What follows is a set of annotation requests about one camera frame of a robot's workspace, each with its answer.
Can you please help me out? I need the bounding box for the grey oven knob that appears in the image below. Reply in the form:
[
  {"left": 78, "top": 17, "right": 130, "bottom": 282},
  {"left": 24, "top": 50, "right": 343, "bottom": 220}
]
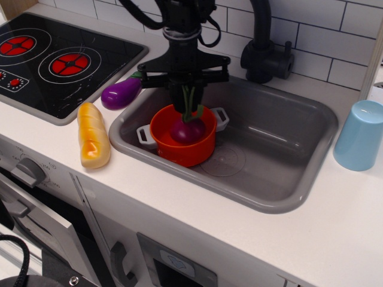
[{"left": 11, "top": 158, "right": 46, "bottom": 188}]

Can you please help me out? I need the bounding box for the purple toy eggplant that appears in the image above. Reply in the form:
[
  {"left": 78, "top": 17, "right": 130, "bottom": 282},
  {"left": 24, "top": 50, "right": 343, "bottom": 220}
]
[{"left": 101, "top": 71, "right": 142, "bottom": 110}]

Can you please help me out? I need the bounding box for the grey cabinet handle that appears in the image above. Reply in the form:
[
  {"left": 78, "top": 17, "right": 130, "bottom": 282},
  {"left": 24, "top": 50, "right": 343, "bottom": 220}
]
[{"left": 110, "top": 242, "right": 138, "bottom": 287}]

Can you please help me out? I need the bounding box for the toy bread loaf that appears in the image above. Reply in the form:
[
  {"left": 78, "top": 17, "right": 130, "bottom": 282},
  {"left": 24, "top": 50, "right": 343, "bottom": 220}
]
[{"left": 77, "top": 102, "right": 111, "bottom": 169}]

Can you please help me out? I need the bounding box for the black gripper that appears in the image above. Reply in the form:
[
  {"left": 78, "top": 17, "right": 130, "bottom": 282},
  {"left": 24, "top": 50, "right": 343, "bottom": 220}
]
[{"left": 137, "top": 39, "right": 230, "bottom": 113}]

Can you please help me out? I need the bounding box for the light blue plastic cup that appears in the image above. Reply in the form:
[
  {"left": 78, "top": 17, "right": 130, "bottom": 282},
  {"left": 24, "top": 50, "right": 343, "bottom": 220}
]
[{"left": 333, "top": 100, "right": 382, "bottom": 171}]

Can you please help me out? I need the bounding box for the grey dishwasher panel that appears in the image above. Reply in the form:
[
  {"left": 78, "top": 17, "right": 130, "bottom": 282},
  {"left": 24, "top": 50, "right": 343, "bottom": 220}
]
[{"left": 137, "top": 233, "right": 218, "bottom": 287}]

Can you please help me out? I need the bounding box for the purple toy beet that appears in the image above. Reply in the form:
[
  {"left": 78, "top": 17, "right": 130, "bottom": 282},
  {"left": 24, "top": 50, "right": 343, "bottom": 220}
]
[{"left": 170, "top": 86, "right": 206, "bottom": 144}]

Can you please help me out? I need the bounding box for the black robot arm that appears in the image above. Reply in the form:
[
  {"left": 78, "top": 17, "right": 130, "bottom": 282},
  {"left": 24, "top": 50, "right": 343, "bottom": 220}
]
[{"left": 121, "top": 1, "right": 230, "bottom": 114}]

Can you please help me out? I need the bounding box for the black braided cable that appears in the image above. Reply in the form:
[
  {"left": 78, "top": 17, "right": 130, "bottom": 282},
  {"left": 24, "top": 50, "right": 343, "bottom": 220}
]
[{"left": 0, "top": 234, "right": 31, "bottom": 287}]

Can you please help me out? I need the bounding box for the white oven door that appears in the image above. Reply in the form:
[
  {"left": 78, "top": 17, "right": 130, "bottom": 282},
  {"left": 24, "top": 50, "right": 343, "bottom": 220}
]
[{"left": 1, "top": 175, "right": 96, "bottom": 280}]

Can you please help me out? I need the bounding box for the black toy stovetop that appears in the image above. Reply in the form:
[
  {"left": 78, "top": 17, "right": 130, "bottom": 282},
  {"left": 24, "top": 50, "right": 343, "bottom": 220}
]
[{"left": 1, "top": 13, "right": 149, "bottom": 126}]

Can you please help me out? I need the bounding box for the dark grey toy faucet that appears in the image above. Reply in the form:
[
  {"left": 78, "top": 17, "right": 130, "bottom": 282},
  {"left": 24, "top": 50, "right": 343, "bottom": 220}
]
[{"left": 241, "top": 0, "right": 294, "bottom": 84}]

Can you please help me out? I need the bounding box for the grey plastic sink basin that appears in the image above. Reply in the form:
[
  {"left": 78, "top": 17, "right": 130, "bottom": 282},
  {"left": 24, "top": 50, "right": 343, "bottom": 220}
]
[{"left": 109, "top": 77, "right": 338, "bottom": 213}]

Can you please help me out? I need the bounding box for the orange toy pot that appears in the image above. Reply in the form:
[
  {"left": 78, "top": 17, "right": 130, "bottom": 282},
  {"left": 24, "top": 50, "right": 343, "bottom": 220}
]
[{"left": 136, "top": 105, "right": 229, "bottom": 167}]

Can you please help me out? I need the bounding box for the black metal mount plate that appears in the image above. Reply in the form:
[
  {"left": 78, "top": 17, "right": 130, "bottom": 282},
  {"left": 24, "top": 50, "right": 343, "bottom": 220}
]
[{"left": 42, "top": 252, "right": 96, "bottom": 287}]

